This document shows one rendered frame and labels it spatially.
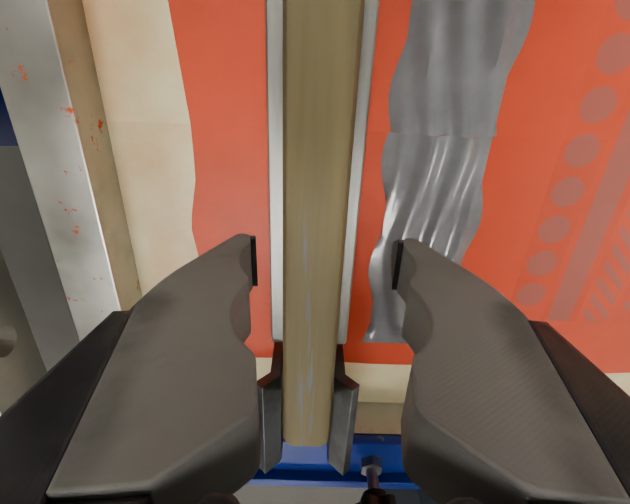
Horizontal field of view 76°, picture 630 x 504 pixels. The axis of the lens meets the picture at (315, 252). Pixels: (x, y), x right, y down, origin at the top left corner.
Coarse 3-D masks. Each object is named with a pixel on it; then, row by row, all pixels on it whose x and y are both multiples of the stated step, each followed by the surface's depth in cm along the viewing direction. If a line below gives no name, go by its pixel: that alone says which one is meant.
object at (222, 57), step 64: (192, 0) 23; (256, 0) 23; (384, 0) 23; (576, 0) 23; (192, 64) 25; (256, 64) 25; (384, 64) 25; (576, 64) 25; (384, 128) 27; (512, 128) 26
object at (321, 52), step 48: (288, 0) 14; (336, 0) 14; (288, 48) 15; (336, 48) 15; (288, 96) 16; (336, 96) 16; (288, 144) 17; (336, 144) 17; (288, 192) 18; (336, 192) 18; (288, 240) 19; (336, 240) 19; (288, 288) 20; (336, 288) 20; (288, 336) 22; (336, 336) 22; (288, 384) 23; (288, 432) 25
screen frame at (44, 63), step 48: (0, 0) 20; (48, 0) 20; (0, 48) 21; (48, 48) 21; (48, 96) 22; (96, 96) 25; (48, 144) 24; (96, 144) 25; (48, 192) 25; (96, 192) 25; (48, 240) 27; (96, 240) 27; (96, 288) 28; (384, 432) 36
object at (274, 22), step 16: (272, 0) 20; (368, 0) 20; (272, 16) 20; (368, 16) 20; (272, 32) 20; (368, 32) 20; (272, 48) 21; (368, 48) 21; (272, 64) 21; (368, 64) 21; (272, 80) 21; (368, 80) 21; (272, 96) 22; (368, 96) 22; (272, 112) 22; (368, 112) 22; (272, 128) 23; (272, 144) 23; (272, 160) 24; (352, 160) 24; (272, 176) 24; (352, 176) 24; (272, 192) 24; (352, 192) 24; (272, 208) 25; (352, 208) 25; (272, 224) 25; (352, 224) 25; (272, 240) 26; (352, 240) 26; (272, 256) 27; (352, 256) 27; (272, 272) 27; (352, 272) 27; (272, 288) 28; (272, 304) 28; (272, 320) 29; (272, 336) 30
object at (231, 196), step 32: (192, 128) 27; (224, 128) 27; (256, 128) 27; (224, 160) 28; (256, 160) 28; (512, 160) 28; (544, 160) 28; (224, 192) 29; (256, 192) 29; (512, 192) 29; (544, 192) 29; (192, 224) 30; (224, 224) 30; (256, 224) 30; (480, 224) 30; (512, 224) 30; (256, 256) 31; (480, 256) 31; (512, 256) 31; (256, 288) 33; (352, 288) 33; (512, 288) 32; (256, 320) 34; (352, 320) 34; (544, 320) 34; (256, 352) 36; (352, 352) 36; (384, 352) 36; (608, 352) 36
